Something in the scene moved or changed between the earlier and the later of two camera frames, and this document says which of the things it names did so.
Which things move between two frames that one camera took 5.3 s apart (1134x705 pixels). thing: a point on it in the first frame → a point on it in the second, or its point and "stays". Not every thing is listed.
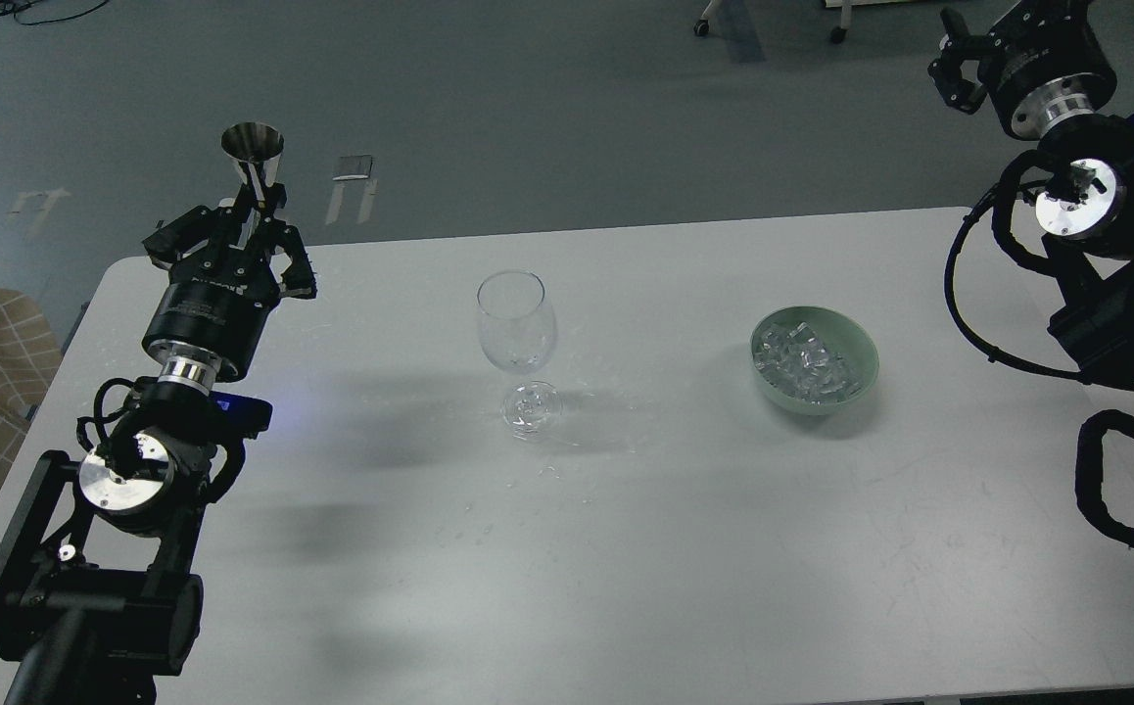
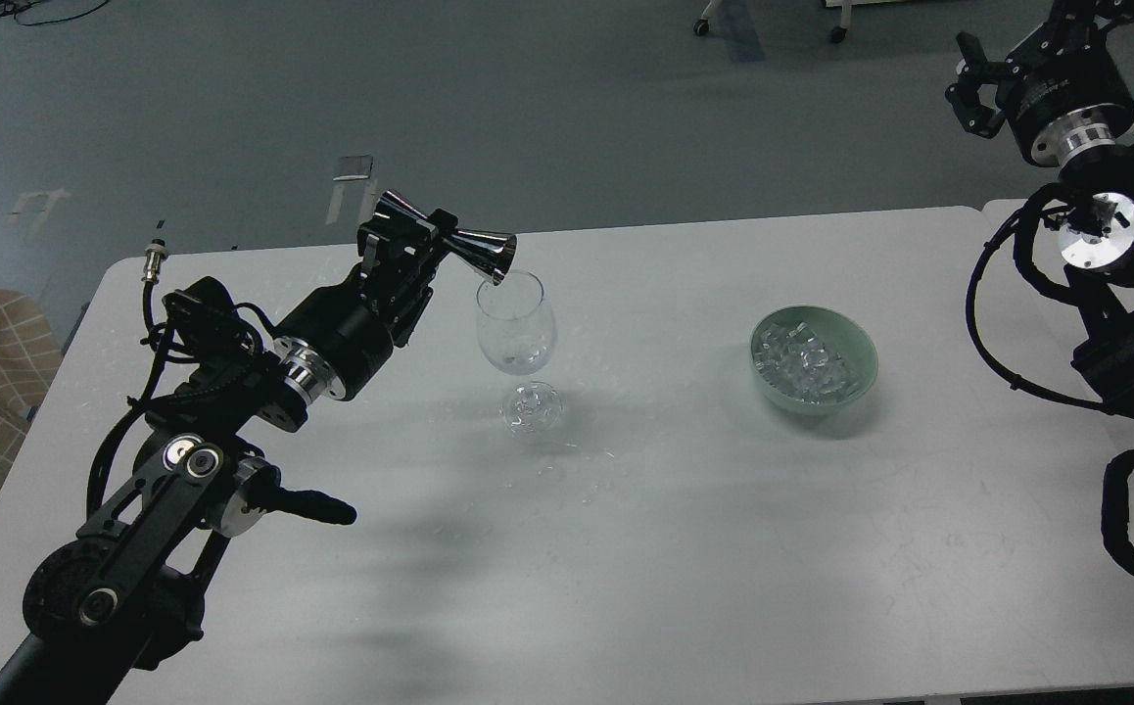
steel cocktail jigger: (254, 141) → (492, 254)
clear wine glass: (517, 328) stays
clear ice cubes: (799, 363) stays
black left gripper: (218, 300) → (339, 340)
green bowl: (813, 360) stays
